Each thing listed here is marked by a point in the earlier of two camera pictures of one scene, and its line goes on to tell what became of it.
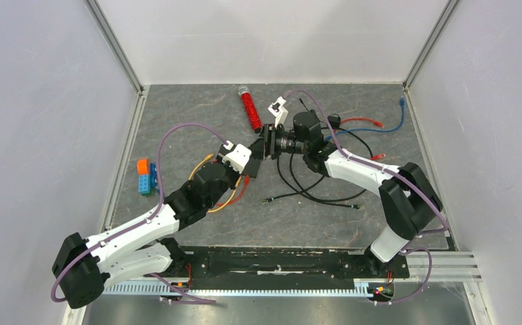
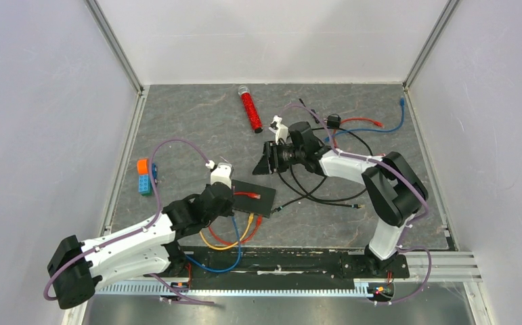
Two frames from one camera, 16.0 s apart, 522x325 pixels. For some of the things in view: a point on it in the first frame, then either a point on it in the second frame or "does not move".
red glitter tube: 251,108 does not move
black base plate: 286,265 does not move
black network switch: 256,149 -> 263,206
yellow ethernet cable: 209,157 -> 223,248
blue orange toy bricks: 147,173 does not move
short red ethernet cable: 246,182 -> 251,195
